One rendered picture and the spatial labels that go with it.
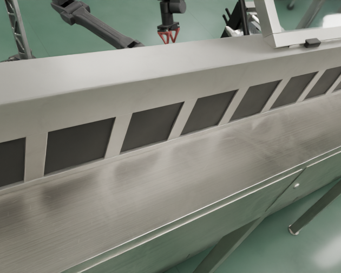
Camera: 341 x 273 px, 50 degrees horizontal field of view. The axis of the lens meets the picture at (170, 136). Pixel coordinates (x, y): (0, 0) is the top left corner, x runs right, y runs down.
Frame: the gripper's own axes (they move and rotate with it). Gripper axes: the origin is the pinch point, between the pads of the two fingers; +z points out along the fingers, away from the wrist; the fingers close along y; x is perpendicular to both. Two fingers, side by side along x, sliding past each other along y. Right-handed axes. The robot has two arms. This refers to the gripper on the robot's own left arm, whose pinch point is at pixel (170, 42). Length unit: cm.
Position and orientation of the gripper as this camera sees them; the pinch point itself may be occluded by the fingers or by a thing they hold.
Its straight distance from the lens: 189.8
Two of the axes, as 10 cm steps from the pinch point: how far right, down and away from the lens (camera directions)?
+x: -8.0, -2.1, 5.6
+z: 1.1, 8.7, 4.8
